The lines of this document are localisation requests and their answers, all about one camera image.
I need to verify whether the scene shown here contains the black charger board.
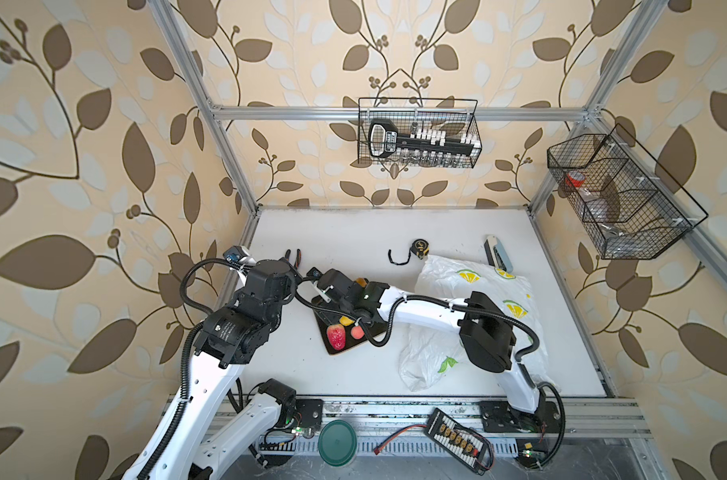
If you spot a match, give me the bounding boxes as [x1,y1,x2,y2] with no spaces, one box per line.
[372,407,497,476]

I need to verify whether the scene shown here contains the black square tray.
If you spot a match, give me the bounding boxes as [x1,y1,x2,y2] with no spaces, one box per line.
[311,295,387,356]

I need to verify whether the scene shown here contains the red capped clear bottle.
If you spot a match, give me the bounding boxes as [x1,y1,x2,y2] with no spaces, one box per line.
[563,170,591,198]

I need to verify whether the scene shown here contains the yellow lemon with leafy branch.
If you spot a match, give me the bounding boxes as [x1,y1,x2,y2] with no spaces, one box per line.
[339,316,356,327]

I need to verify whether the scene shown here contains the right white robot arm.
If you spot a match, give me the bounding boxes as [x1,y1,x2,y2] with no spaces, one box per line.
[295,269,567,435]

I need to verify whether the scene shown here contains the green round lid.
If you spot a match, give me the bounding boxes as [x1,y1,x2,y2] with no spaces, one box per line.
[318,420,358,467]

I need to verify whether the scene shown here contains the rear black wire basket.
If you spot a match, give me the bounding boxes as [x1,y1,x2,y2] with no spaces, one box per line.
[357,96,483,169]

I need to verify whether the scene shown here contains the side black wire basket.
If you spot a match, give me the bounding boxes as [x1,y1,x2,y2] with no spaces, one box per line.
[547,124,709,260]

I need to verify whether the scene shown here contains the white plastic bag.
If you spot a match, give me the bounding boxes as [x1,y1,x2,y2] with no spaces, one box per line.
[399,256,551,392]

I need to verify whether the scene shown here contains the aluminium frame post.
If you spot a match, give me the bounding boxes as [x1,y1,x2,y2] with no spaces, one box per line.
[149,0,259,217]

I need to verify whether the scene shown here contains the large red fake strawberry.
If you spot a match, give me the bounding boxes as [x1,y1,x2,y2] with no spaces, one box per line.
[326,324,347,351]

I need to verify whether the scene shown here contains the black tool in basket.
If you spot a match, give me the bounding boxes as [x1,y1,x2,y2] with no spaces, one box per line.
[363,119,481,161]

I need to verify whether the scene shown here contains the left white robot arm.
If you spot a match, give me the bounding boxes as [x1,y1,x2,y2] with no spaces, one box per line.
[123,247,302,479]

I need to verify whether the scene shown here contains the black yellow tape measure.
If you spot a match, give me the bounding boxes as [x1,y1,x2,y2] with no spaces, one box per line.
[387,239,429,266]

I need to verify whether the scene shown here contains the orange handled pliers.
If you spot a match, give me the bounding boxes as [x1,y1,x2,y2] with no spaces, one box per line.
[284,248,303,269]

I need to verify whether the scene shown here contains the small pink fake cherry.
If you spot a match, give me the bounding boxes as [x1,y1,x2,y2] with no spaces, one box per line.
[351,325,365,340]

